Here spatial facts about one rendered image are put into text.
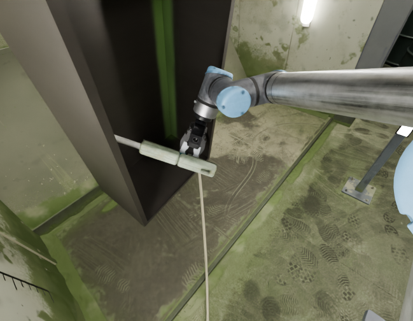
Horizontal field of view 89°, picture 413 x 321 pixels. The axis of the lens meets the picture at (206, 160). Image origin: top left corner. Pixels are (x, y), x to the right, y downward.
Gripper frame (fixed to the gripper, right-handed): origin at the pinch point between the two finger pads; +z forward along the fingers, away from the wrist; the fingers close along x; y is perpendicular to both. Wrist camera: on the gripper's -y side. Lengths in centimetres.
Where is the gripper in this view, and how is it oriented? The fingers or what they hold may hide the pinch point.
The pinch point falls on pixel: (186, 160)
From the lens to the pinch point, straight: 87.3
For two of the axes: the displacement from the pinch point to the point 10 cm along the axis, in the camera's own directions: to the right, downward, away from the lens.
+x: -9.3, -3.4, -1.3
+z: -3.6, 8.0, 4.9
